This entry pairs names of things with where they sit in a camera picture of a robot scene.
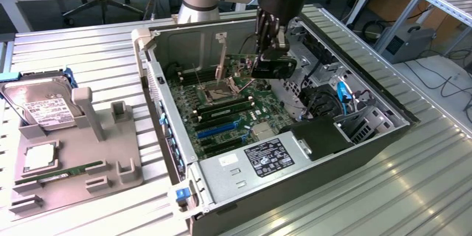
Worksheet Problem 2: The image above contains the silver drive cage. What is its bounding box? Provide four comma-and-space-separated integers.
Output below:
266, 17, 354, 120

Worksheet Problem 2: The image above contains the green motherboard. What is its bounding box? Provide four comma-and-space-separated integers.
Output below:
161, 60, 296, 162

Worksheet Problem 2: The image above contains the grey parts rack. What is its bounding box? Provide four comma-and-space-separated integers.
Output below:
6, 86, 144, 222

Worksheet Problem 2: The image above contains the black RAM slot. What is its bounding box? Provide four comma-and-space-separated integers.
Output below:
180, 72, 232, 87
177, 66, 230, 80

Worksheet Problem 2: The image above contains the thin locking lever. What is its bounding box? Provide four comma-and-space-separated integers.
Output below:
192, 62, 204, 88

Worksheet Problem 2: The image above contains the graphics card with black shroud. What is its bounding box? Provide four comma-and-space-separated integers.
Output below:
213, 32, 297, 81

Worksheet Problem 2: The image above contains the black power wire bundle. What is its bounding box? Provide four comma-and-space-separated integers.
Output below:
298, 85, 344, 121

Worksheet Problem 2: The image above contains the grey machine box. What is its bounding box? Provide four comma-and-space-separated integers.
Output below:
376, 24, 436, 65

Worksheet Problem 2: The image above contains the aluminium slat frame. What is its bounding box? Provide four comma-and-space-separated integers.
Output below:
376, 0, 472, 57

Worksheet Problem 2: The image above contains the black plastic shroud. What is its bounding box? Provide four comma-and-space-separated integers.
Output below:
280, 116, 356, 162

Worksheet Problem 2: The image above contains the metal socket cover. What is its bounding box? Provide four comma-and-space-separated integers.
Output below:
226, 75, 256, 93

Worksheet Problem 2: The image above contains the silver CPU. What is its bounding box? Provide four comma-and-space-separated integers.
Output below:
22, 144, 58, 172

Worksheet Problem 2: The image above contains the green RAM stick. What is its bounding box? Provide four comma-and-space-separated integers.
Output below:
14, 160, 105, 186

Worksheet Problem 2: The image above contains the silver hard disk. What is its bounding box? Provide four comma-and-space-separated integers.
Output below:
0, 77, 84, 132

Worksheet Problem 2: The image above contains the silver chipset heatsink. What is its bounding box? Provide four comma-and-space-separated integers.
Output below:
252, 123, 280, 142

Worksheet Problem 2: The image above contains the silver power supply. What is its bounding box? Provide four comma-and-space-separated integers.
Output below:
197, 132, 314, 207

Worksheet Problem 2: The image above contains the silver disk bay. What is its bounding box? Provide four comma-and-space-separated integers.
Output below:
333, 105, 410, 145

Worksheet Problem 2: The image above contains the black expansion slot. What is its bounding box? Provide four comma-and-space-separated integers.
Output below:
201, 138, 244, 150
204, 143, 245, 157
193, 117, 240, 132

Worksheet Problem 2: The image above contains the blue expansion slot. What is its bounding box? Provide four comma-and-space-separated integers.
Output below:
197, 125, 242, 139

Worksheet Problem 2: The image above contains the open black PC case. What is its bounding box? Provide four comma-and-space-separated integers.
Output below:
130, 11, 421, 236

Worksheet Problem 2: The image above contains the blue wire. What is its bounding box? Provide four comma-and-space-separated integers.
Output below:
334, 80, 352, 116

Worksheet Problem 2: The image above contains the RAM stick in motherboard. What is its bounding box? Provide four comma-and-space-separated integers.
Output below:
197, 102, 254, 120

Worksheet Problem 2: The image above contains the CPU socket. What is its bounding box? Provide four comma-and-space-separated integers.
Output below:
200, 82, 233, 103

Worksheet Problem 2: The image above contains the blue disk caddy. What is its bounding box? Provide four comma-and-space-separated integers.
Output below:
0, 65, 78, 101

